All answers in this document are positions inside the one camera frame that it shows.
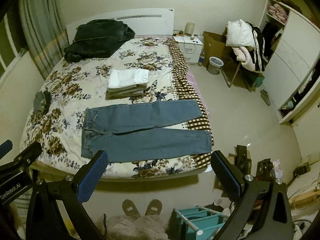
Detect white bed headboard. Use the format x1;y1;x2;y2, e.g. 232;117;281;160
66;8;175;43

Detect folding chair with clothes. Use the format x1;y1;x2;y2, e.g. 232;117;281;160
221;22;266;88

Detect blue denim jeans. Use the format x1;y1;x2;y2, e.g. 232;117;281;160
81;100;212;163

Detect right grey slipper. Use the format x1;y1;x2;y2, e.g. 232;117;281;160
145;199;162;216

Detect white puffy jacket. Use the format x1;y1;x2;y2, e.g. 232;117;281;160
226;19;255;48

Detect floral bed quilt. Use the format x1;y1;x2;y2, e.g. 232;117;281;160
20;37;211;173

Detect window frame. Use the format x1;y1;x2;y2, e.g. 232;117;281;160
1;7;28;86

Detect teal storage rack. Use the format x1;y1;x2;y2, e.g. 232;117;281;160
173;205;231;239

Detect beige folded pants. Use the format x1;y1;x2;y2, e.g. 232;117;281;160
105;85;147;100

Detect white wardrobe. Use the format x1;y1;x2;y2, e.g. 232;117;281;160
259;0;319;124

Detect white nightstand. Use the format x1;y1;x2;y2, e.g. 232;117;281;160
174;36;203;63

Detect small grey-green cloth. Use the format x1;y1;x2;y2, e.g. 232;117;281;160
33;90;51;115

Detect pink folded blanket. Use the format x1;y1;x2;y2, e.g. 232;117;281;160
267;3;288;24

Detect beige table lamp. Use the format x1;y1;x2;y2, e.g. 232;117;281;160
184;22;195;36

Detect grey striped curtain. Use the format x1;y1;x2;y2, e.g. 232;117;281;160
18;0;68;78

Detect grey waste bin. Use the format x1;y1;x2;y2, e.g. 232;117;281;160
207;56;224;75

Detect brown cardboard box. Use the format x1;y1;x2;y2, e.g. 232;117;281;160
203;31;232;68

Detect white folded pants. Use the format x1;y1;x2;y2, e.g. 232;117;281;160
107;69;149;90

